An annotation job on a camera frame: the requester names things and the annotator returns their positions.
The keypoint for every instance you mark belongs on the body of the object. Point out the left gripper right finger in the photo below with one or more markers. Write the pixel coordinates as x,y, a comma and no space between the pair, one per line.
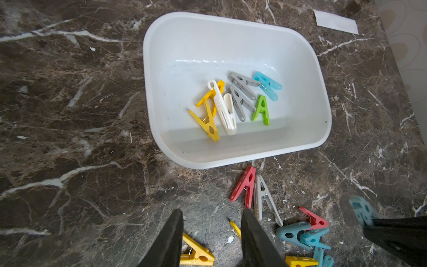
257,248

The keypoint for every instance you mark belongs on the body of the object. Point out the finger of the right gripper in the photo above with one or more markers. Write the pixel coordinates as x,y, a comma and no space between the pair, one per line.
404,238

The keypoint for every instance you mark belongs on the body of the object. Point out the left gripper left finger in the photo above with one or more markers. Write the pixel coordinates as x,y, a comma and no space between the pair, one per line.
166,249

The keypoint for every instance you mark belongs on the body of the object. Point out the teal clothespin cluster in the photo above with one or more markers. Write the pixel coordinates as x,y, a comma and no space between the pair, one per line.
323,261
312,238

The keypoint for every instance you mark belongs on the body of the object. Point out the lime green clothespin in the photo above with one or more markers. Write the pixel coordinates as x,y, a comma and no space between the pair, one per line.
261,108

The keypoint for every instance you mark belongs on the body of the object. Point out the white clothespin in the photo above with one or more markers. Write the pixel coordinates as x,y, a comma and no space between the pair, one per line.
225,109

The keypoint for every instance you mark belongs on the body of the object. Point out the grey clothespin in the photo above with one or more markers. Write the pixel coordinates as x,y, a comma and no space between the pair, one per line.
240,102
242,82
262,193

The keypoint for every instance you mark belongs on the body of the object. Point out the red clothespin near box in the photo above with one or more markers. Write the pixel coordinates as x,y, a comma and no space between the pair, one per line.
247,183

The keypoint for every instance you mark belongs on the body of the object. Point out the white plastic storage box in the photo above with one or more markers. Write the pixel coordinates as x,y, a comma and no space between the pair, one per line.
274,70

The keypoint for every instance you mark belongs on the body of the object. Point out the dark teal clothespin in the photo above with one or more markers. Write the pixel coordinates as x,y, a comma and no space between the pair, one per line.
290,232

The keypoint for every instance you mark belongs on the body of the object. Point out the orange yellow clothespin cluster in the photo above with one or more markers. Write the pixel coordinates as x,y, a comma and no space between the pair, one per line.
293,261

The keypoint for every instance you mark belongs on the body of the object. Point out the light teal clothespin right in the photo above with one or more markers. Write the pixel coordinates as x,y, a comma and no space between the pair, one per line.
364,212

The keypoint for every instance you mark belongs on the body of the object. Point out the red clothespin in cluster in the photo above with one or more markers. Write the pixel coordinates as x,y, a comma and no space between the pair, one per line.
316,221

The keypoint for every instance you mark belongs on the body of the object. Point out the white paper label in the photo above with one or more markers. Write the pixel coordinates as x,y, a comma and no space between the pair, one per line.
335,22

